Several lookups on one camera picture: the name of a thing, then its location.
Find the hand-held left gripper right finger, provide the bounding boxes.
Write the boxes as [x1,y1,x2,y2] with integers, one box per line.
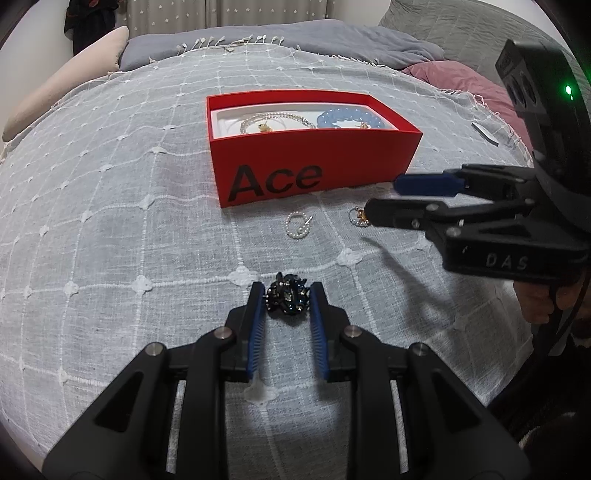
[308,281,532,480]

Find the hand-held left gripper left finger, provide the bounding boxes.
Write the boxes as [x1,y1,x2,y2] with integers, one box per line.
[41,281,267,480]

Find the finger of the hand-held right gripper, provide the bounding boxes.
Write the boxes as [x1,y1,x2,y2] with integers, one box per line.
[394,164,539,202]
[362,196,537,240]

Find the black beaded hair clip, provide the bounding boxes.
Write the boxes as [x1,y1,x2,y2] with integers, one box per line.
[265,272,309,319]

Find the red cardboard box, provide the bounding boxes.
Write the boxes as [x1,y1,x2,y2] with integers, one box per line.
[205,90,423,209]

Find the blue bead bracelet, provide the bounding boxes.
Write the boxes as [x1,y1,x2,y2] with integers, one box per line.
[316,107,384,130]

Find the clear crystal bead bracelet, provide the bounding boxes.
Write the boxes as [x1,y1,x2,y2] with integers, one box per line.
[239,112,317,136]

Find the person's right hand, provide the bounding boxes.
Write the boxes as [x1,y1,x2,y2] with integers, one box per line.
[513,279,561,324]

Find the white flat device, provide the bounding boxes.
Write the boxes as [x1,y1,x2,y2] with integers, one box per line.
[470,122,500,147]

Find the pink pillow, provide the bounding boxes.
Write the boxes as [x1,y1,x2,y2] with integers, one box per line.
[404,60,532,148]

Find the grey pillow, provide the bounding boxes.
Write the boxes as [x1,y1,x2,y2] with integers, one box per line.
[379,0,573,88]

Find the grey duvet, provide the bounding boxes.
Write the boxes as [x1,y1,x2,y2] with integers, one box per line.
[117,19,446,70]

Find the grey dotted curtain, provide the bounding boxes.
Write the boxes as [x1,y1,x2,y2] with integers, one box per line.
[124,0,331,35]

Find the beige pillow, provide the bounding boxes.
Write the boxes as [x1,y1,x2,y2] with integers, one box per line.
[2,25,130,141]

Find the dark hanging clothing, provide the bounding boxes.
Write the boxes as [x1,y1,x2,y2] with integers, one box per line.
[65,0,127,54]

